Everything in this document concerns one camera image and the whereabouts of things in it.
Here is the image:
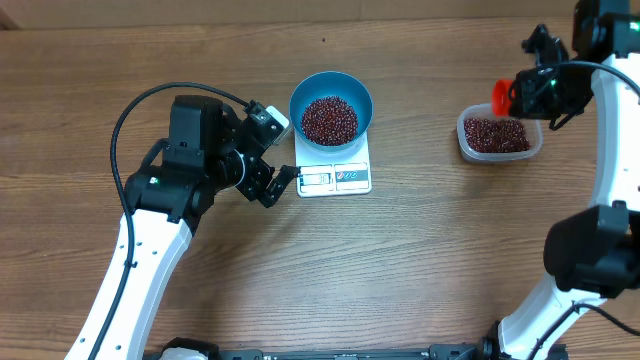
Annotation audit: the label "orange measuring scoop blue handle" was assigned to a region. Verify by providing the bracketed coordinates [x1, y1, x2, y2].
[491, 79, 513, 116]

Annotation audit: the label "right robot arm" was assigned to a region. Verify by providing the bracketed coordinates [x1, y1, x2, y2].
[472, 0, 639, 360]

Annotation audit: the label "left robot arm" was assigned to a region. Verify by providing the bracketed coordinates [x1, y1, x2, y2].
[67, 95, 299, 359]

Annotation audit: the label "white digital kitchen scale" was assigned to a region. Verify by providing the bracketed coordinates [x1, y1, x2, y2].
[295, 133, 373, 198]

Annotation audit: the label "red beans in bowl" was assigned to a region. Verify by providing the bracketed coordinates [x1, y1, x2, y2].
[300, 96, 359, 146]

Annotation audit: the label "blue metal bowl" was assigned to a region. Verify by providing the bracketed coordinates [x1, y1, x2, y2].
[289, 71, 374, 151]

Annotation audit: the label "red beans in container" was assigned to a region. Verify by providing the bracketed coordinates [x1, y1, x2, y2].
[463, 118, 531, 153]

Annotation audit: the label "clear plastic bean container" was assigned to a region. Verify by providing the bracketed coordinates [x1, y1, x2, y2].
[456, 103, 543, 163]

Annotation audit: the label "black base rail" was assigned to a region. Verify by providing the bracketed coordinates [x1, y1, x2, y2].
[219, 344, 480, 360]

